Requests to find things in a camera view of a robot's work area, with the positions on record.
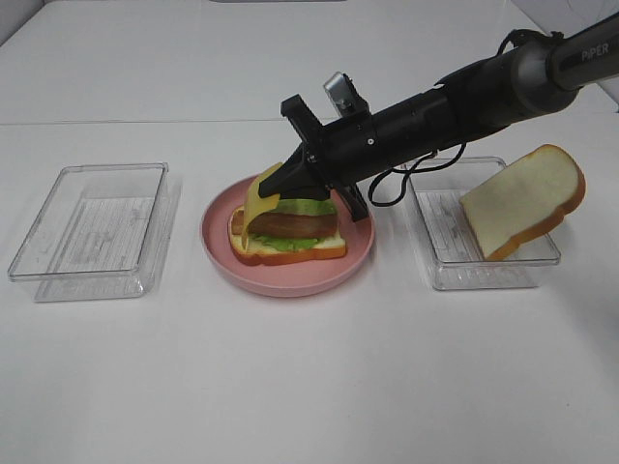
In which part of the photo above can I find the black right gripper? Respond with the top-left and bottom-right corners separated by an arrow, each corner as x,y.
259,95 -> 376,221

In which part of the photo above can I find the green lettuce leaf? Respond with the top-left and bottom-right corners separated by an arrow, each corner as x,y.
249,199 -> 339,252

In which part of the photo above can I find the yellow cheese slice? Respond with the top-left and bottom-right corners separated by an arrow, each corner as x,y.
241,161 -> 282,249

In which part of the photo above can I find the brown bacon strip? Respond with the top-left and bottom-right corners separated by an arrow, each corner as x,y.
247,213 -> 339,239

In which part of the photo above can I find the bread slice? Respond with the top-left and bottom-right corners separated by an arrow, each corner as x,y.
459,144 -> 586,261
228,207 -> 347,266

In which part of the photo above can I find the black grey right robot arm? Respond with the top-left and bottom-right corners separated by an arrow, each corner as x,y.
258,14 -> 618,220

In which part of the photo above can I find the pink round plate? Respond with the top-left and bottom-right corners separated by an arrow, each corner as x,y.
201,177 -> 375,298

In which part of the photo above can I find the clear plastic right container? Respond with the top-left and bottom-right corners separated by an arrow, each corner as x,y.
404,157 -> 561,291

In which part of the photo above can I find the clear plastic container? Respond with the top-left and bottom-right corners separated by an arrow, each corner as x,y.
404,157 -> 561,291
8,162 -> 176,303

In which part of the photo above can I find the clear plastic left container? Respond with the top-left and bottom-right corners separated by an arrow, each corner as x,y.
8,162 -> 176,303

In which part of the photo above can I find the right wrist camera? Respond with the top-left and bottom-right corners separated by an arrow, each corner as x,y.
323,72 -> 369,118

